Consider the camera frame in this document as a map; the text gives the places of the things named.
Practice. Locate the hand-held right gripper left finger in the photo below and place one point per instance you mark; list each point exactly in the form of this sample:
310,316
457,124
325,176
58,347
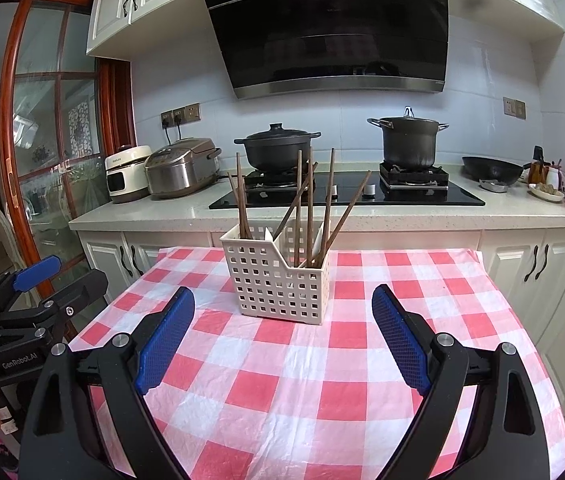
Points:
167,340

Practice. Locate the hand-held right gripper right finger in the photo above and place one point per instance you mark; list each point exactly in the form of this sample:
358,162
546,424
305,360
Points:
402,340

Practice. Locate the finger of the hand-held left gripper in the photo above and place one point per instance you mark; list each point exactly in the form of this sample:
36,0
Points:
37,270
82,292

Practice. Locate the white plastic utensil basket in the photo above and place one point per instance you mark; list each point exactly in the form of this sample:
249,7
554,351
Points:
272,285

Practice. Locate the white ceramic spoon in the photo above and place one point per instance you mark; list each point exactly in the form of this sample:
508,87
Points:
320,242
268,234

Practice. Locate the white base cabinet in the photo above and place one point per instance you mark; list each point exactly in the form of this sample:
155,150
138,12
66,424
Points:
107,260
552,310

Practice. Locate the red white checkered tablecloth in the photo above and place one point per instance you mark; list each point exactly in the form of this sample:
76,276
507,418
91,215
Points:
287,385

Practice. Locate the white electric cooker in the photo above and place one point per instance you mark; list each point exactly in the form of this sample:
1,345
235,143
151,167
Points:
125,175

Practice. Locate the wooden framed glass door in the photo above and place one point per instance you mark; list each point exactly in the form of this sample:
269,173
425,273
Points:
52,135

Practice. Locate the black glass gas cooktop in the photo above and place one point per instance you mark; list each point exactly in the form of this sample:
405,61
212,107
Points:
412,197

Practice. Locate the silver rice cooker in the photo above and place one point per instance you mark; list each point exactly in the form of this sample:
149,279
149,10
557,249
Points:
180,170

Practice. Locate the black frying pan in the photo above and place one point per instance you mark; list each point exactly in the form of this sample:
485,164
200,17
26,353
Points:
492,167

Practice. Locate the black stockpot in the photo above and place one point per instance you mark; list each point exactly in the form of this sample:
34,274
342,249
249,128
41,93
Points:
407,142

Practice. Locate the small plate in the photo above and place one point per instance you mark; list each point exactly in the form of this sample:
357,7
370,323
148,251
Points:
546,194

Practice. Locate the black casserole pot with lid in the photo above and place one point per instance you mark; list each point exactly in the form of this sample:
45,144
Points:
277,147

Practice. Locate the condiment jars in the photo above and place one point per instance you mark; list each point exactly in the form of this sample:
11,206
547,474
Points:
545,170

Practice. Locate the black range hood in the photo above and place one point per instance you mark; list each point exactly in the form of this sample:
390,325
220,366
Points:
332,25

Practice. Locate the gold wall power outlet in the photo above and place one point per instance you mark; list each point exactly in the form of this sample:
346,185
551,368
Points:
181,114

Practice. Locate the gold wall switch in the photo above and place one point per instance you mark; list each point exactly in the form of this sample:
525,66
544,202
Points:
514,108

